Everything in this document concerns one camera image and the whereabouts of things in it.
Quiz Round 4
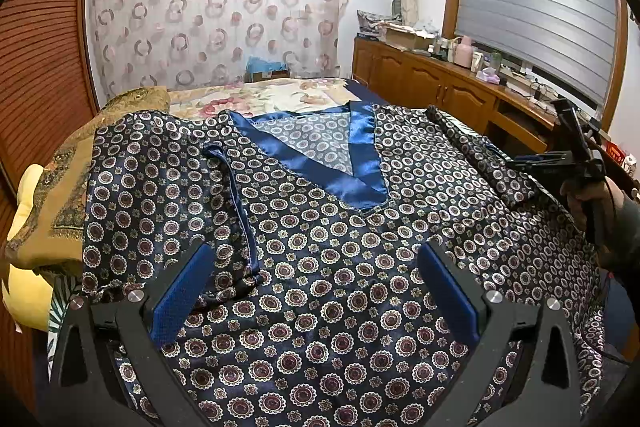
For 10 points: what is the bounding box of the gold patterned pillow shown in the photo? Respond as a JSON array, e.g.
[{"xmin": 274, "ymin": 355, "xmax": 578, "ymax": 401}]
[{"xmin": 4, "ymin": 87, "xmax": 173, "ymax": 269}]

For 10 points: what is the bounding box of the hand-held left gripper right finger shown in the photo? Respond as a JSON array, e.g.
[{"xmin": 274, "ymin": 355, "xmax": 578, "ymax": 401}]
[{"xmin": 417, "ymin": 244, "xmax": 583, "ymax": 427}]

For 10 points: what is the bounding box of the floral fabric bag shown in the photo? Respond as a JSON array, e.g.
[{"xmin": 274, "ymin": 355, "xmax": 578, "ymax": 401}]
[{"xmin": 356, "ymin": 9, "xmax": 402, "ymax": 41}]

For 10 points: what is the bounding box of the navy patterned satin shirt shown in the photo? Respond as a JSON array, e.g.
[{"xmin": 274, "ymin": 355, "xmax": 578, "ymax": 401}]
[{"xmin": 80, "ymin": 100, "xmax": 608, "ymax": 427}]

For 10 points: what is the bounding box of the person's right forearm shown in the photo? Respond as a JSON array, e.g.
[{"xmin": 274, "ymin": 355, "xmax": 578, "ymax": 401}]
[{"xmin": 602, "ymin": 187, "xmax": 640, "ymax": 270}]

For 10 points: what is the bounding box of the person's right hand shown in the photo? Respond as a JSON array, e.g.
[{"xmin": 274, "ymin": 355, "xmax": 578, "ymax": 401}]
[{"xmin": 560, "ymin": 176, "xmax": 620, "ymax": 268}]

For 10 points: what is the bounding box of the grey window blind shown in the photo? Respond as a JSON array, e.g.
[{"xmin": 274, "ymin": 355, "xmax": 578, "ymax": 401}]
[{"xmin": 454, "ymin": 0, "xmax": 622, "ymax": 109}]

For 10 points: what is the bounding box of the circle print sheer curtain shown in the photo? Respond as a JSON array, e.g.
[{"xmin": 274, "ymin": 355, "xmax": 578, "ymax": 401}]
[{"xmin": 87, "ymin": 0, "xmax": 354, "ymax": 100}]

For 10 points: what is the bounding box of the wooden cabinet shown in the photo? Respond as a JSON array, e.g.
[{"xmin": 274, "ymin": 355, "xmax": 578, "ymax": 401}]
[{"xmin": 352, "ymin": 34, "xmax": 568, "ymax": 154}]

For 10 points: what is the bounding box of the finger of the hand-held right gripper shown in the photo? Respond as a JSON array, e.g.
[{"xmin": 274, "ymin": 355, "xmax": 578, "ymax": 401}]
[{"xmin": 509, "ymin": 151, "xmax": 562, "ymax": 170}]

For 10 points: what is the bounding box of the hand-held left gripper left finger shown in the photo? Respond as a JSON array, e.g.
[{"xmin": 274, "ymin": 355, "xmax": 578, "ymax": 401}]
[{"xmin": 50, "ymin": 243, "xmax": 216, "ymax": 427}]

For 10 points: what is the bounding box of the wooden louvered wardrobe door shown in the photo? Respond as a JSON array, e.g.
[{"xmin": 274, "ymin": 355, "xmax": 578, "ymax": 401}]
[{"xmin": 0, "ymin": 0, "xmax": 102, "ymax": 408}]

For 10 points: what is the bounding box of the open cardboard box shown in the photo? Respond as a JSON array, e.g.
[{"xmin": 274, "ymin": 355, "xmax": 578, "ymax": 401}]
[{"xmin": 384, "ymin": 25, "xmax": 437, "ymax": 51}]

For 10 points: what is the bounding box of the pale yellow pillow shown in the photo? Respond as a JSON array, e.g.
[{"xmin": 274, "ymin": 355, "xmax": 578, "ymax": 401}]
[{"xmin": 0, "ymin": 164, "xmax": 57, "ymax": 334}]

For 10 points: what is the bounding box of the floral quilt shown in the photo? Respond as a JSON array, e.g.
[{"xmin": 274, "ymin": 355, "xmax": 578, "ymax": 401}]
[{"xmin": 167, "ymin": 77, "xmax": 353, "ymax": 118}]

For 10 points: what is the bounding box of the pink bottle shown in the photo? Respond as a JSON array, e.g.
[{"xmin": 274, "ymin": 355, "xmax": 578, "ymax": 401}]
[{"xmin": 454, "ymin": 36, "xmax": 476, "ymax": 69}]

